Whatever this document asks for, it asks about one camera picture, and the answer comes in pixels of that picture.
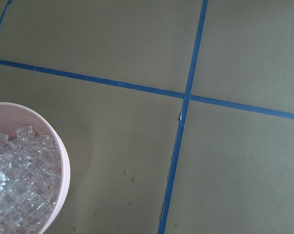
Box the pile of ice cubes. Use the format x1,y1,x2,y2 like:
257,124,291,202
0,126,61,234

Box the pink bowl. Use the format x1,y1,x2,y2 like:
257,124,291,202
0,102,71,234

